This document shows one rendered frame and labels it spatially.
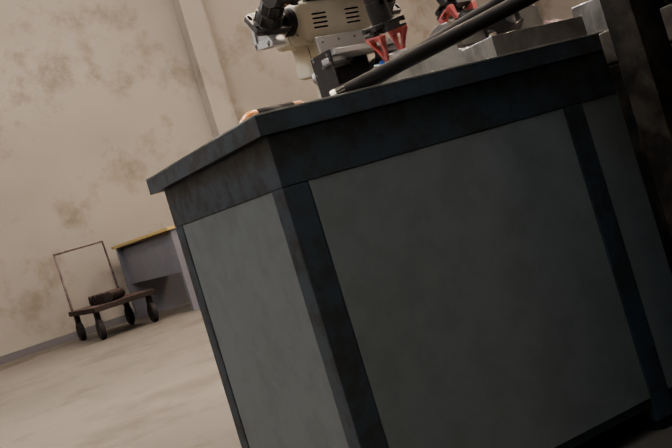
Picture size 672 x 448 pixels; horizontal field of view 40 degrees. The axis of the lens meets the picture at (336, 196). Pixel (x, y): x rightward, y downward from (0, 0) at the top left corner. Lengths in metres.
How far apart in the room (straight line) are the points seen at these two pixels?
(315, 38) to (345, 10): 0.17
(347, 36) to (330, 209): 1.28
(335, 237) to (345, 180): 0.10
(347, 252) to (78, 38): 9.65
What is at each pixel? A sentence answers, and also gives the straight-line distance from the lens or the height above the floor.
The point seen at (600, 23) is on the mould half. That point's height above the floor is 0.85.
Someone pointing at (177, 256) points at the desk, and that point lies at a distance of 9.01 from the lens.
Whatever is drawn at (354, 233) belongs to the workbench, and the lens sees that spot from 1.57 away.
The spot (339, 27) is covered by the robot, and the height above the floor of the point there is 1.12.
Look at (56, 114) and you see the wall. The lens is 10.75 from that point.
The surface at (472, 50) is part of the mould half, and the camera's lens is 2.00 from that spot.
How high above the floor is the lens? 0.63
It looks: level
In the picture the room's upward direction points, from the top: 17 degrees counter-clockwise
